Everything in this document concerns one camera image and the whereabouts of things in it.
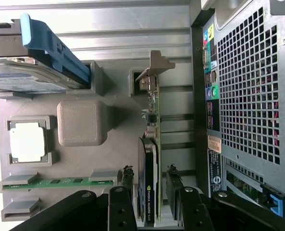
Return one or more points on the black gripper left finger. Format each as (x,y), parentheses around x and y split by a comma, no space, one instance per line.
(121,207)

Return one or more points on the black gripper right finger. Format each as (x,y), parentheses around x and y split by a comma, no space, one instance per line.
(192,209)

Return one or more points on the green RAM stick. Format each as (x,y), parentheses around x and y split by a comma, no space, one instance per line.
(60,183)

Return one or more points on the blue case latch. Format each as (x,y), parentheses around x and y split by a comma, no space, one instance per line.
(276,202)

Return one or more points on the grey parts rack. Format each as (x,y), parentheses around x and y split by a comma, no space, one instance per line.
(82,122)

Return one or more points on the CPU chip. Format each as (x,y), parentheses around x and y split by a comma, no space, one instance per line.
(28,142)

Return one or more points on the black open PC case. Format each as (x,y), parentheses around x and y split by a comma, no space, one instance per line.
(248,96)

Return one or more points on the hard disk with blue caddy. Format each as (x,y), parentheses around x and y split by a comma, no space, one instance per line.
(24,77)

